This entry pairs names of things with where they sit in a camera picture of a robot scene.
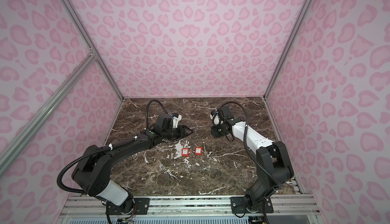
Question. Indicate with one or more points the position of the diagonal aluminium frame bar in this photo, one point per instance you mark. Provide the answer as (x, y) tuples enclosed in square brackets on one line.
[(20, 142)]

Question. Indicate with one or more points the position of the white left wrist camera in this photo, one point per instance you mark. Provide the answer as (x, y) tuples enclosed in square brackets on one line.
[(176, 118)]

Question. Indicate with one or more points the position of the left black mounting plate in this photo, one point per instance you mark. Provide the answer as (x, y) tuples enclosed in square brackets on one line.
[(141, 205)]

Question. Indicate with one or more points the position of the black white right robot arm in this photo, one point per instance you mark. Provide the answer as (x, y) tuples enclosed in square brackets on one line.
[(271, 158)]

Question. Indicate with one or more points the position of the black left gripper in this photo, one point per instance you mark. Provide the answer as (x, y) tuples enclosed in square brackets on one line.
[(183, 132)]

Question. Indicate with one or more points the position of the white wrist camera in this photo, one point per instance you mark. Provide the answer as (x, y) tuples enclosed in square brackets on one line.
[(216, 121), (176, 118)]

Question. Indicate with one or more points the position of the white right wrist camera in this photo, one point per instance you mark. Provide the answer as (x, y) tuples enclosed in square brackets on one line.
[(216, 121)]

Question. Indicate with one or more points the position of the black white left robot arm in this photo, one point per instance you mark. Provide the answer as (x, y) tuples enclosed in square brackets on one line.
[(90, 174)]

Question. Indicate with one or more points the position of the black mounting plate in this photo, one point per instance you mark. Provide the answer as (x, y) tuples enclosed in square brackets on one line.
[(141, 205), (242, 204)]

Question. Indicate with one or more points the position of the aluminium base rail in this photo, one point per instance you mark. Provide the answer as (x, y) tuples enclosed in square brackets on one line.
[(205, 209)]

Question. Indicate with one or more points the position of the red padlock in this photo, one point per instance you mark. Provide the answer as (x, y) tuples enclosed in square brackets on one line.
[(198, 151), (185, 152)]

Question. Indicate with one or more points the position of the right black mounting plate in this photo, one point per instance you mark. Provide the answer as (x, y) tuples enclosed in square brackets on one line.
[(242, 204)]

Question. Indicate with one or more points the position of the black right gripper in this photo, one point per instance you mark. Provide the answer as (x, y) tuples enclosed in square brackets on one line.
[(215, 133)]

